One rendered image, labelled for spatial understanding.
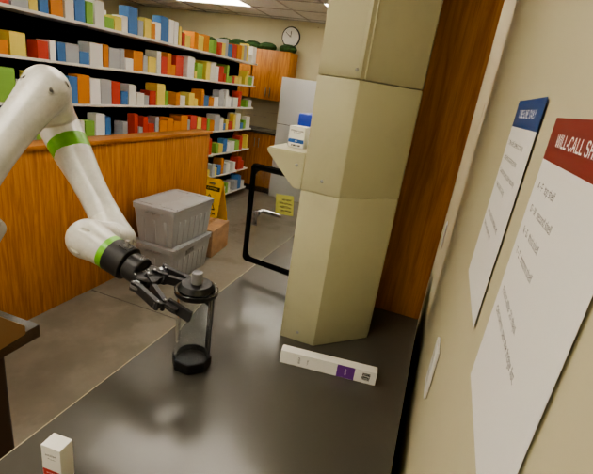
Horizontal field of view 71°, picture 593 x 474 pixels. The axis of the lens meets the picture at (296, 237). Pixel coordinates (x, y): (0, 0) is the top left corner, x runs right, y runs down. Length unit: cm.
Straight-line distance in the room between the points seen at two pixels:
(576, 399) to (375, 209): 100
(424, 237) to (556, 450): 127
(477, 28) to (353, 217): 67
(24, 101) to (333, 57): 80
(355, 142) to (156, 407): 80
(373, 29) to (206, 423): 99
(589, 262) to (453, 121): 120
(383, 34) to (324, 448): 97
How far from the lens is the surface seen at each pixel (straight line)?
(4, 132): 128
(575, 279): 28
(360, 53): 111
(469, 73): 145
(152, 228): 353
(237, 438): 102
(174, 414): 107
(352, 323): 135
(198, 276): 105
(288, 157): 115
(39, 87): 133
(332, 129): 111
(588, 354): 25
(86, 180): 138
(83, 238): 119
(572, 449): 25
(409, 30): 118
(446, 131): 144
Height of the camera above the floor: 167
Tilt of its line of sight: 20 degrees down
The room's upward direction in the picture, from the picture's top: 8 degrees clockwise
